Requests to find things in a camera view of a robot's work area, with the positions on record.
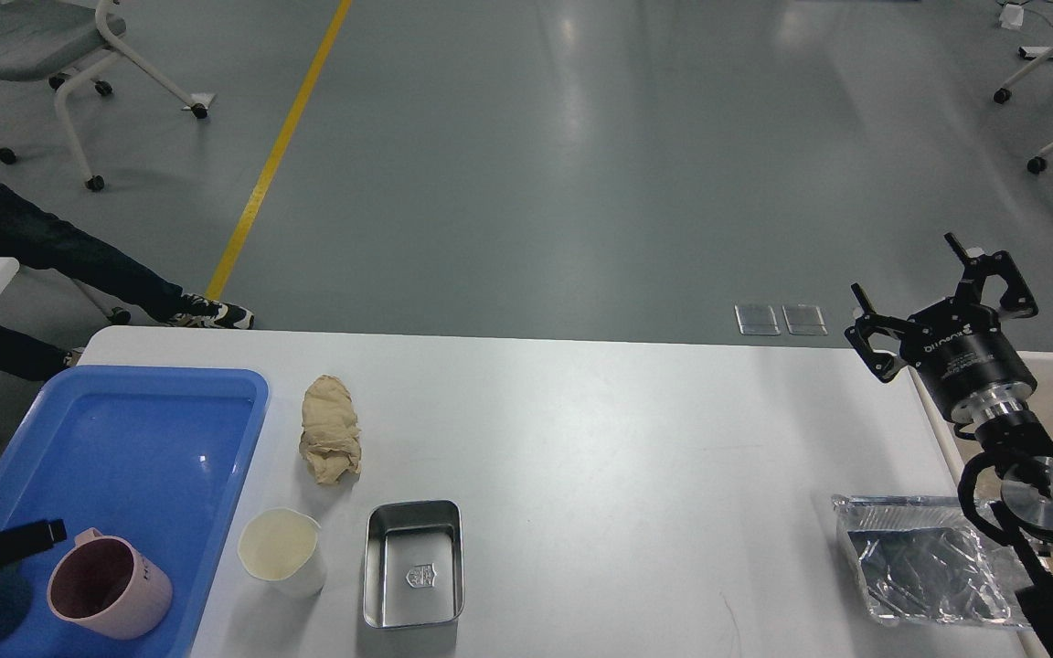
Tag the right black cylindrical gripper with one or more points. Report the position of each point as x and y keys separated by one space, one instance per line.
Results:
x=974 y=361

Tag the pink plastic mug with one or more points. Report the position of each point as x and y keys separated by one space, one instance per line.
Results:
x=108 y=587

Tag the rectangular steel container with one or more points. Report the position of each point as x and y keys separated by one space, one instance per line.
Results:
x=413 y=572

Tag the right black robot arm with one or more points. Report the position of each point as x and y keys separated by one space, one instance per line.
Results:
x=1006 y=491

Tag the right floor socket plate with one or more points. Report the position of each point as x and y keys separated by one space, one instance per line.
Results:
x=804 y=319

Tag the floor socket plate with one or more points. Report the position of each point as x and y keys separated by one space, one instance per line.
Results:
x=757 y=319
x=804 y=319

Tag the left floor socket plate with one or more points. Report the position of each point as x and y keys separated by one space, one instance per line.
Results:
x=757 y=319

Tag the blue plastic tray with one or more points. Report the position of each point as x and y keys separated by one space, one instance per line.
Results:
x=155 y=455

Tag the aluminium foil tray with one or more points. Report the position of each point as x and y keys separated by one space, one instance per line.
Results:
x=918 y=560

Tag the cream white cup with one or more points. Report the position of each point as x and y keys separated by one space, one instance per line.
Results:
x=281 y=547

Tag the white floor power adapter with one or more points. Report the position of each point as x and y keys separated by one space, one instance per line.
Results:
x=1011 y=17

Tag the seated person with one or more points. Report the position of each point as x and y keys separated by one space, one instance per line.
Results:
x=38 y=239

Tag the crumpled beige cloth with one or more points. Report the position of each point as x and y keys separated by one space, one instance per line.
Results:
x=329 y=443

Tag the grey office chair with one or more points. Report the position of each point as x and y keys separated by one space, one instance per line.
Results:
x=41 y=40

